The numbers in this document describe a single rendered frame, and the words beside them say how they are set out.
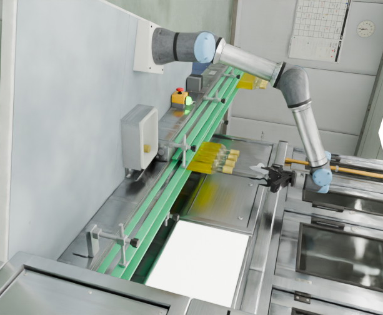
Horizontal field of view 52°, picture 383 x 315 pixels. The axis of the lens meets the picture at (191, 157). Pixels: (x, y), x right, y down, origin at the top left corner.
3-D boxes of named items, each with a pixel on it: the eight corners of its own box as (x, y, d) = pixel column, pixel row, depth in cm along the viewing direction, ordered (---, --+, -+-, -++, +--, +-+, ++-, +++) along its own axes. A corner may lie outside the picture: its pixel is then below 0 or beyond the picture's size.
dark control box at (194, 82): (185, 90, 235) (198, 92, 233) (185, 77, 231) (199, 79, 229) (189, 85, 242) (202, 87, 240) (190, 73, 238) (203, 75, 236)
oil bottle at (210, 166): (174, 167, 192) (216, 175, 187) (174, 158, 189) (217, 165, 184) (177, 162, 197) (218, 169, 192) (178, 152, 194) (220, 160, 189)
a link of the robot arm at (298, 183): (302, 192, 180) (305, 177, 175) (292, 190, 181) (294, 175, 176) (302, 183, 186) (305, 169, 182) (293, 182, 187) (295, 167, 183)
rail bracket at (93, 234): (73, 257, 129) (136, 274, 123) (66, 217, 120) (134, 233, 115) (80, 247, 133) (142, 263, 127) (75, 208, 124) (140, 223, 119)
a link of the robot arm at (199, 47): (176, 32, 153) (210, 33, 150) (185, 30, 165) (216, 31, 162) (176, 63, 157) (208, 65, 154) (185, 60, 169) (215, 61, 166)
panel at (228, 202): (139, 295, 140) (232, 321, 132) (138, 289, 138) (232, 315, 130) (204, 170, 215) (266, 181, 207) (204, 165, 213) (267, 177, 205)
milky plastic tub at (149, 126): (124, 167, 164) (143, 172, 162) (121, 119, 153) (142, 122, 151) (140, 149, 179) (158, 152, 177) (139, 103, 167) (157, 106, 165)
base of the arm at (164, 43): (151, 25, 154) (175, 25, 152) (163, 29, 168) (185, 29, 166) (150, 64, 157) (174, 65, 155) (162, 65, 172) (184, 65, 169)
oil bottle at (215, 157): (178, 162, 197) (219, 169, 192) (178, 152, 194) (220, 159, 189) (181, 156, 202) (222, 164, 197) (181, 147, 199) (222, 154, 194)
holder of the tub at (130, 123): (124, 178, 167) (140, 181, 165) (120, 119, 153) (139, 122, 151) (139, 159, 181) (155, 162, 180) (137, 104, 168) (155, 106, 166)
